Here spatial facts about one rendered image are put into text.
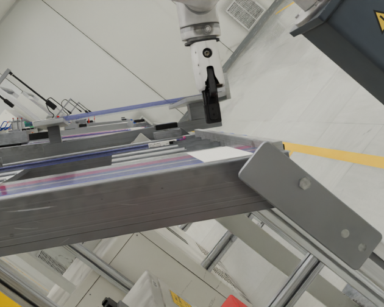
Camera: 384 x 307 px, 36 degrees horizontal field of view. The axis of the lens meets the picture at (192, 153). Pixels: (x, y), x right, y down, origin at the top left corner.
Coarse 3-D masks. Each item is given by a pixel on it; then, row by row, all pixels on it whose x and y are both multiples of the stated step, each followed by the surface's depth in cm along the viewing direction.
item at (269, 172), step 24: (264, 144) 60; (264, 168) 61; (288, 168) 61; (264, 192) 61; (288, 192) 61; (312, 192) 61; (288, 216) 61; (312, 216) 62; (336, 216) 62; (360, 216) 62; (336, 240) 62; (360, 240) 62; (312, 264) 140; (360, 264) 63; (288, 288) 140
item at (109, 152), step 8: (144, 144) 122; (96, 152) 121; (104, 152) 121; (112, 152) 122; (48, 160) 120; (56, 160) 120; (64, 160) 120; (72, 160) 121; (0, 168) 119; (8, 168) 119; (16, 168) 119; (24, 168) 120
